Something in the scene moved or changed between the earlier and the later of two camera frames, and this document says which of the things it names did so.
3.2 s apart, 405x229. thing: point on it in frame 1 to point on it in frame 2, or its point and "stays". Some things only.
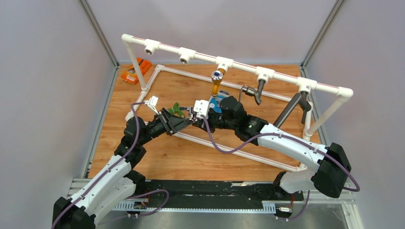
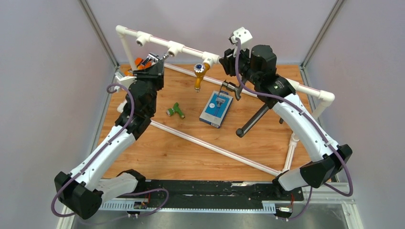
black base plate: [214, 193] stays
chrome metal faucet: [189, 109] to [151, 57]
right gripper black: [201, 123] to [229, 62]
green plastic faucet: [176, 109] stays
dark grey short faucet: [252, 92] to [230, 86]
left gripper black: [172, 123] to [154, 73]
